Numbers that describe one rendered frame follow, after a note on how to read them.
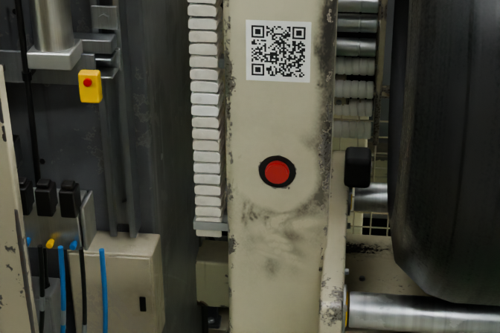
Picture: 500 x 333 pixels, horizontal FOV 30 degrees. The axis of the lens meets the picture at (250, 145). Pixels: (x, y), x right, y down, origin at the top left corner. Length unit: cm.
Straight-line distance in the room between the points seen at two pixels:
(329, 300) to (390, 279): 30
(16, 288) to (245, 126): 33
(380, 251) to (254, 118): 43
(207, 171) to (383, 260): 39
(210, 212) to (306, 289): 16
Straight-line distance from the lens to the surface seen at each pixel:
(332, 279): 116
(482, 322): 118
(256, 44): 108
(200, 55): 112
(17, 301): 109
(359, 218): 186
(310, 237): 120
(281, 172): 115
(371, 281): 141
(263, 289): 125
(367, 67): 153
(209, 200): 120
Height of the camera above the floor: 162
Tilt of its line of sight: 28 degrees down
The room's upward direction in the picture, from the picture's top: straight up
